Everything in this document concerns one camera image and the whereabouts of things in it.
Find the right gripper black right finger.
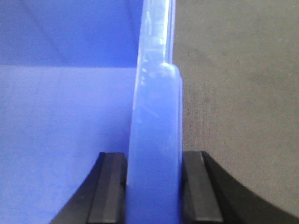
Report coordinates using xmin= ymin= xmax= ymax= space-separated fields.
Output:
xmin=182 ymin=151 xmax=299 ymax=224

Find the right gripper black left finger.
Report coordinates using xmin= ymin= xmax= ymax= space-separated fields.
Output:
xmin=51 ymin=153 xmax=127 ymax=224

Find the large blue plastic bin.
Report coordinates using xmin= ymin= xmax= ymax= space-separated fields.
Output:
xmin=0 ymin=0 xmax=183 ymax=224

